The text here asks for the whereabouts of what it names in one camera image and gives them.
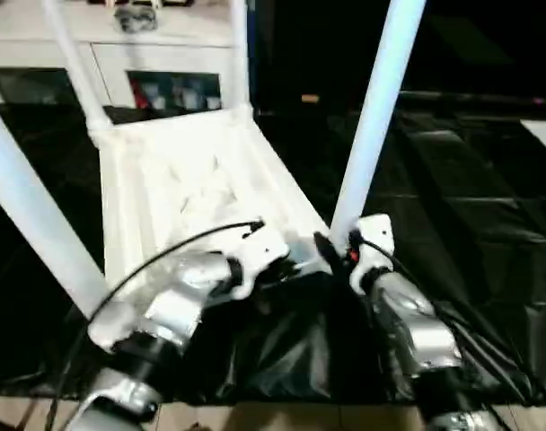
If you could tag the white plastic table top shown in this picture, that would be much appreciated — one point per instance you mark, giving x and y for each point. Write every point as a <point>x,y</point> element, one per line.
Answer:
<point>187,170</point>

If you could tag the white glass-door cabinet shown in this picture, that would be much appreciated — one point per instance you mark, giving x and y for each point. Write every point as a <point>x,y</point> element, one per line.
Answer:
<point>165,54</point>

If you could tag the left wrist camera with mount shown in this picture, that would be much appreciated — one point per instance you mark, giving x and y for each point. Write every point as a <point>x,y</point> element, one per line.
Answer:
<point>259,251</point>

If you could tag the small white cup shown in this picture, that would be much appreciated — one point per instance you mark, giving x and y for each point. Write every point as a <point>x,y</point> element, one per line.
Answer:
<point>213,102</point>

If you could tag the large dark screen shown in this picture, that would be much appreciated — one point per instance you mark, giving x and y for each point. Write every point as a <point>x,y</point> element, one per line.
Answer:
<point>479,40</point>

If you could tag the black glossy mat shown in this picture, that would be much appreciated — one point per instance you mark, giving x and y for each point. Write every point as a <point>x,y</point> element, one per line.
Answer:
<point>457,202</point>

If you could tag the small tan label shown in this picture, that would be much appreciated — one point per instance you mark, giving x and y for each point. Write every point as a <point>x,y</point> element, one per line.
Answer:
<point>310,98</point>

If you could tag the dark bag of parts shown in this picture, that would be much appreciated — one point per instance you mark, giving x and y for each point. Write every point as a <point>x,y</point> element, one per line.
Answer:
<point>136,20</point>

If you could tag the white flat panel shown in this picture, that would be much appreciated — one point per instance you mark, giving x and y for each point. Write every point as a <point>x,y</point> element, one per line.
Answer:
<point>544,137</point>

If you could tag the white plastic table leg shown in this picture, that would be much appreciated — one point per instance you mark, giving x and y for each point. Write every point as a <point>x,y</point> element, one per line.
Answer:
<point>75,58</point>
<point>238,58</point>
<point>30,202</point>
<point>372,112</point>

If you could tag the long black bar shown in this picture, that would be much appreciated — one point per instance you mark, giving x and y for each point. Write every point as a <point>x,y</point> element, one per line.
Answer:
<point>479,99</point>

